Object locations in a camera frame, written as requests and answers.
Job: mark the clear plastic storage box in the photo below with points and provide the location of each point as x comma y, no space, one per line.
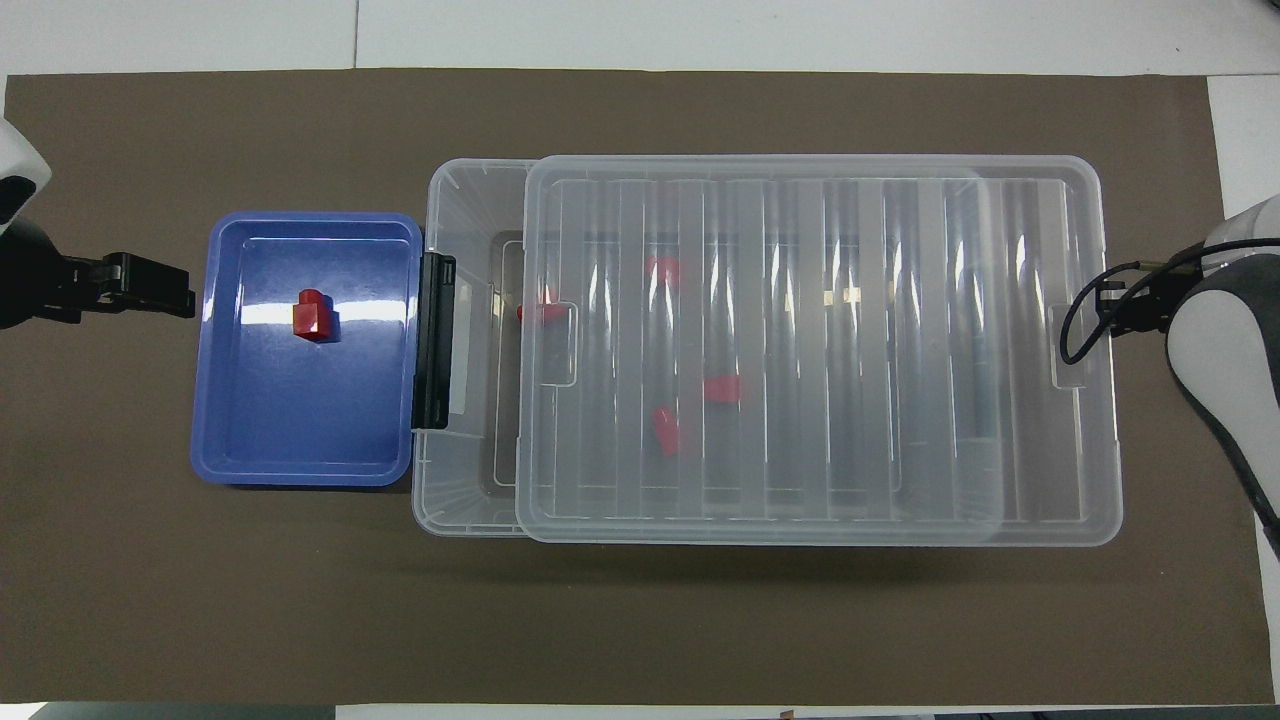
470,200

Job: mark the red block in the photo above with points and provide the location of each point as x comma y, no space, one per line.
310,320
665,270
667,432
722,388
545,312

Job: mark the clear ribbed plastic lid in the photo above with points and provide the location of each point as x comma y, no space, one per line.
800,450

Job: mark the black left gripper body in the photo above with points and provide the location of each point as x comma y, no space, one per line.
30,275

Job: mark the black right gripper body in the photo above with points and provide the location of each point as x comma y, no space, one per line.
1182,275

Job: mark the brown table mat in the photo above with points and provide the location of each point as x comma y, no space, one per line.
640,620

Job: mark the black box latch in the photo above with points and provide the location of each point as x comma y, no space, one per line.
435,350

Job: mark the blue plastic tray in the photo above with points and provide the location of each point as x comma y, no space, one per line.
300,420

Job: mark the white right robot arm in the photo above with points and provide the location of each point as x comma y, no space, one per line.
1230,350

